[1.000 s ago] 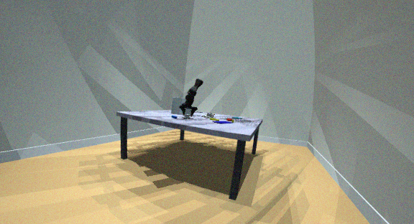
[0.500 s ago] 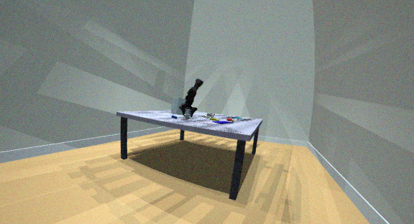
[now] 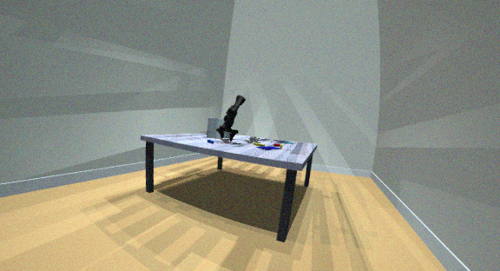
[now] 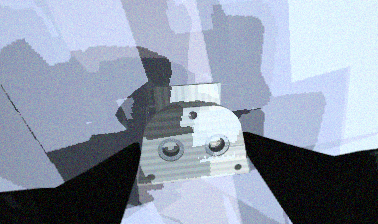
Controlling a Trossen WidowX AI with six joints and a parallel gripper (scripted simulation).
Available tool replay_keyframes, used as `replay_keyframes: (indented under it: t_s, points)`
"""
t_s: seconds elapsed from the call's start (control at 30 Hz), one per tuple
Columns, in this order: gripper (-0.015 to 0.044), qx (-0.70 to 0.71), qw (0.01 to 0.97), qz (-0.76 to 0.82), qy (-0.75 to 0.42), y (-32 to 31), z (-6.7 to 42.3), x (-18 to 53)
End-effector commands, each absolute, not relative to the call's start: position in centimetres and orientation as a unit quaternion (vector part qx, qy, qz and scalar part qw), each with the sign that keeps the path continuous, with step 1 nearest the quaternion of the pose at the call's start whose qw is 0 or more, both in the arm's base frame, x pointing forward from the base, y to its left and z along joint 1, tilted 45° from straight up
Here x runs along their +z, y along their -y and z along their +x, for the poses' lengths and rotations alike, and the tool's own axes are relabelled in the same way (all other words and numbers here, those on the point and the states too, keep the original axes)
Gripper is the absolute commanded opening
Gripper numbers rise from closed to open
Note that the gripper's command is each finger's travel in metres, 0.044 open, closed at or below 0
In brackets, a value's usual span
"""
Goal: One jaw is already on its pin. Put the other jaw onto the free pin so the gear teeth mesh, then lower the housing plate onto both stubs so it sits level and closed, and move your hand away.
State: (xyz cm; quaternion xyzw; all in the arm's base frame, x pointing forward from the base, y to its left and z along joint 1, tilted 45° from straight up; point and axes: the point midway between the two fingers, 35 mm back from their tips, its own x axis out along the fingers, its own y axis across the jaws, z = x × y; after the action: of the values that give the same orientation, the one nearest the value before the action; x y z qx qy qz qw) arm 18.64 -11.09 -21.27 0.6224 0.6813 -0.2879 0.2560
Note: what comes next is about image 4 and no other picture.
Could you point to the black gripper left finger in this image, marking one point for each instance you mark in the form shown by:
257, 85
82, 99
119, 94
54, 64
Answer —
97, 196

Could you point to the grey metal plate with two round holes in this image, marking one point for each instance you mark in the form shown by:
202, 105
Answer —
193, 131

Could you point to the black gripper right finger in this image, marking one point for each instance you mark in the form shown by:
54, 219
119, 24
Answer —
312, 187

